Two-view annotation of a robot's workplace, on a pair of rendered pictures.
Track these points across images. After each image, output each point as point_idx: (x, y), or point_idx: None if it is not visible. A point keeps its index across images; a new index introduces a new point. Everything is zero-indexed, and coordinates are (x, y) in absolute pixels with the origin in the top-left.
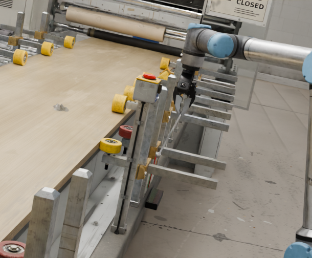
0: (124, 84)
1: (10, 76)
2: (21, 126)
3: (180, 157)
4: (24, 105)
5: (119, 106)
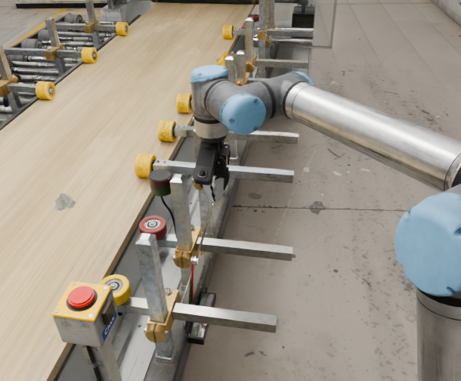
0: (172, 94)
1: (26, 133)
2: None
3: (228, 252)
4: (14, 212)
5: (144, 174)
